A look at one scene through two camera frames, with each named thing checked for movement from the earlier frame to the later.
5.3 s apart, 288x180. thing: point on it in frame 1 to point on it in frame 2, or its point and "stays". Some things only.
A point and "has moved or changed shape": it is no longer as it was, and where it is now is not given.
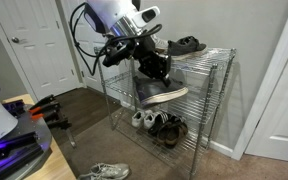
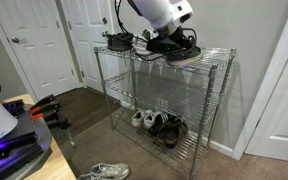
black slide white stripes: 162,119 stays
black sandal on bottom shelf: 169,132 stays
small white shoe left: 137,119 stays
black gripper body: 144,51 to 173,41
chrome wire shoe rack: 167,105 stays
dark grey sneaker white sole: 153,90 has moved or changed shape
